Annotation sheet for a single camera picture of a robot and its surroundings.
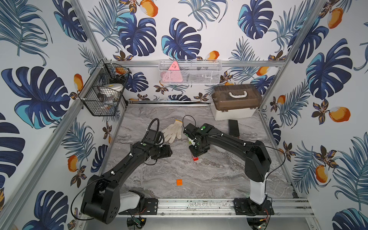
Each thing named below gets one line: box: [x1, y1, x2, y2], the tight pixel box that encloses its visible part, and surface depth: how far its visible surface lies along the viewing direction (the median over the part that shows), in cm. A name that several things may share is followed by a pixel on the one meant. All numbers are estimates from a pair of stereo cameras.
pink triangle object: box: [161, 60, 184, 83], surface depth 92 cm
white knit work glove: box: [161, 119, 183, 144], surface depth 105 cm
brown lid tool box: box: [210, 83, 263, 121], surface depth 103 cm
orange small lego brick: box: [176, 179, 183, 186], surface depth 84 cm
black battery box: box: [228, 119, 240, 137], surface depth 109 cm
